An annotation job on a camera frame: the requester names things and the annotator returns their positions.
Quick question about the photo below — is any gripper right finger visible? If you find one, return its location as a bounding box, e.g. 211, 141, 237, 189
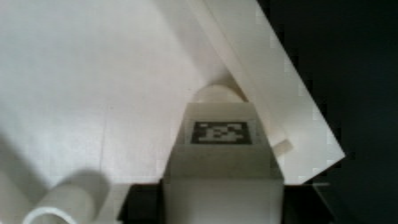
282, 184, 335, 224

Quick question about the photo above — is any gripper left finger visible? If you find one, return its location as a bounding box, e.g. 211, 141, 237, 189
117, 184, 163, 224

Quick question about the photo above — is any white square table top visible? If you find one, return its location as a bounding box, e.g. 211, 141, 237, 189
0, 0, 344, 224

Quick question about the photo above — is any white table leg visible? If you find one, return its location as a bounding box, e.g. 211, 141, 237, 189
163, 85, 284, 224

